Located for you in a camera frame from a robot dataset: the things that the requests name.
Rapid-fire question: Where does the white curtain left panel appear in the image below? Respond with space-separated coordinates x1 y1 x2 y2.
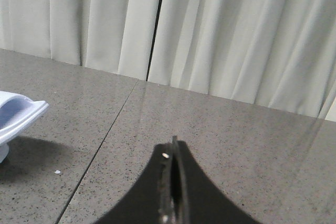
1 0 159 80

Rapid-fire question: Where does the white curtain right panel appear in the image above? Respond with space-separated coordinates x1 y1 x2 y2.
149 0 335 121

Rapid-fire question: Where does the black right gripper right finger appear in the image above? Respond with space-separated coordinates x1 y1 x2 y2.
171 136 259 223

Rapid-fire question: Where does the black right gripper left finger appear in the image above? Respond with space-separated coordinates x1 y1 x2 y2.
96 143 173 223

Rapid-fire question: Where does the light blue slipper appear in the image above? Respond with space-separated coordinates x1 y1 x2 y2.
1 91 49 161

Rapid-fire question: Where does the white curtain panel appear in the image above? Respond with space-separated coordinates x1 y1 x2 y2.
1 0 159 80
149 0 335 121

